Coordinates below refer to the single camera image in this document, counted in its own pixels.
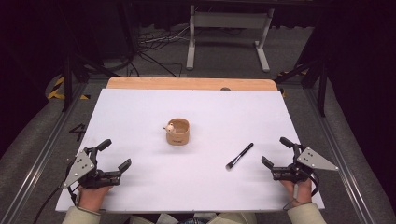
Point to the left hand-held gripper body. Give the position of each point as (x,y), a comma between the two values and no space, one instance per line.
(88,174)

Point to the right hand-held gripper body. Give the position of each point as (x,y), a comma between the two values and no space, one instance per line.
(314,160)

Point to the black makeup brush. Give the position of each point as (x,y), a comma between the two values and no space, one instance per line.
(241,154)

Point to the beige wooden holder cup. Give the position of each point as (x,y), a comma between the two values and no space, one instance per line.
(179,137)

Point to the person's left hand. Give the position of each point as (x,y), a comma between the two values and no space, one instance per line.
(91,197)

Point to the person's right hand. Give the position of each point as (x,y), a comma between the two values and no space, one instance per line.
(300,193)

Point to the black floor tape mark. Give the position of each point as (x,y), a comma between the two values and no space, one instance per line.
(78,130)

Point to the black tripod stand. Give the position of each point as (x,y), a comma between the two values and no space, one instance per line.
(67,81)
(322,90)

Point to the person's torso clothing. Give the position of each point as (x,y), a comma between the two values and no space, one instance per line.
(230,218)

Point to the yellow black floor tape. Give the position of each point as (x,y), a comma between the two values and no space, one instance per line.
(56,92)
(291,73)

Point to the white table board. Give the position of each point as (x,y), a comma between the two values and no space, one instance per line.
(202,186)

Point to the wooden table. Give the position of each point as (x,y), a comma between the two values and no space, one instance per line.
(186,83)

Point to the grey metal stand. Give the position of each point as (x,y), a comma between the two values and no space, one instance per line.
(230,20)

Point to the aluminium floor rail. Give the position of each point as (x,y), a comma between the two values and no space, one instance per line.
(339,161)
(37,161)

